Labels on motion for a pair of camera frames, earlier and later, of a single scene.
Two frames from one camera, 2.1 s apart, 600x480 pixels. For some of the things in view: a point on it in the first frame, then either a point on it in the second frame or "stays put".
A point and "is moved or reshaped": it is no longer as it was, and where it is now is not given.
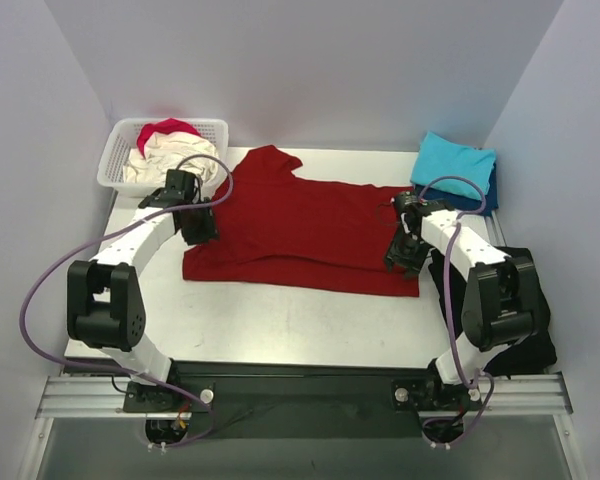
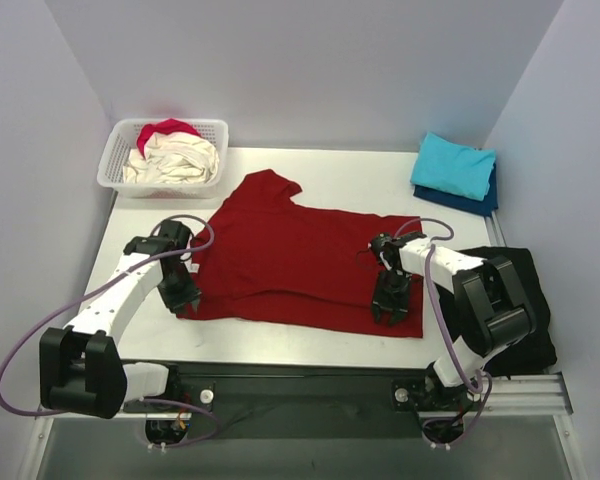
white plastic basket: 121,144 stays put
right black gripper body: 405,255 → 390,301
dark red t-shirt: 280,231 is moved or reshaped
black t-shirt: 534,354 stays put
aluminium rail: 540,395 stays put
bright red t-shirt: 168,126 stays put
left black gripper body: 200,228 → 181,296
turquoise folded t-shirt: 437,156 stays put
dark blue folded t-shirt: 464,203 stays put
